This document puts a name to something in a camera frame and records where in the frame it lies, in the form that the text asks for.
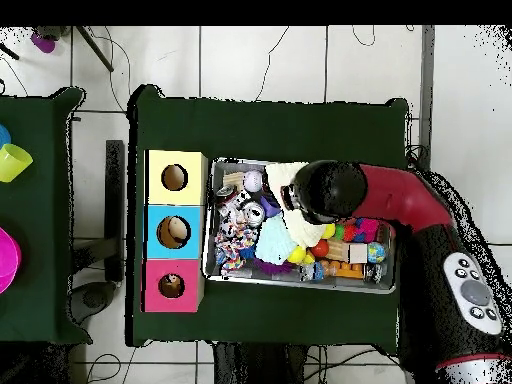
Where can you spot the blue disc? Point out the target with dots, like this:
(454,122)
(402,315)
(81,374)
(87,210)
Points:
(2,136)

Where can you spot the yellow smiley ball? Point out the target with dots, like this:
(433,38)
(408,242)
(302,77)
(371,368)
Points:
(297,254)

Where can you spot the lime green cup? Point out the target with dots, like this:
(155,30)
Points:
(12,162)

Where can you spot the green side table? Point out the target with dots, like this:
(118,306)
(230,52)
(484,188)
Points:
(48,216)

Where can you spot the small purple bottle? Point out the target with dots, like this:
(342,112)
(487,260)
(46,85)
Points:
(44,44)

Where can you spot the small red ball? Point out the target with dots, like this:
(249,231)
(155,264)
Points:
(319,248)

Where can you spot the pale wooden cube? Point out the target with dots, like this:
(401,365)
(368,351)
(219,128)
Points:
(357,253)

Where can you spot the wooden box with three holes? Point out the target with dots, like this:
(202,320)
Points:
(174,232)

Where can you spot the silver crushed can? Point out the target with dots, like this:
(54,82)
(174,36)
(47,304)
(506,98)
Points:
(226,193)

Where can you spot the shallow clear mesh bin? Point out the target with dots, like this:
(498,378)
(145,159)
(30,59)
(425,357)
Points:
(240,278)

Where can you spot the small globe ball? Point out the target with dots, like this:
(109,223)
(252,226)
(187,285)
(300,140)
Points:
(377,253)

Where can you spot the black tripod leg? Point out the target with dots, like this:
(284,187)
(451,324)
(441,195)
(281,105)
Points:
(94,48)

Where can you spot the cream knitted cloth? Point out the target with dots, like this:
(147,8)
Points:
(304,230)

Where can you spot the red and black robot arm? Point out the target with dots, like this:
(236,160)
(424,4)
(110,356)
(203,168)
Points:
(408,204)

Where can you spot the pink disc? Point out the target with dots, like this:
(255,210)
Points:
(6,256)

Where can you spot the plain yellow ball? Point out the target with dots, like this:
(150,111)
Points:
(329,231)

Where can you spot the dark green table cloth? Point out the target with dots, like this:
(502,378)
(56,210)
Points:
(264,128)

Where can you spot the mint green knitted cloth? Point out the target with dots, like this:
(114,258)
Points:
(274,240)

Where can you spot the white toy baseball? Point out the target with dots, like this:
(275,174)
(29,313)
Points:
(253,181)

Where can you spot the open silver can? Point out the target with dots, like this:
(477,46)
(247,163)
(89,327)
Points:
(254,212)

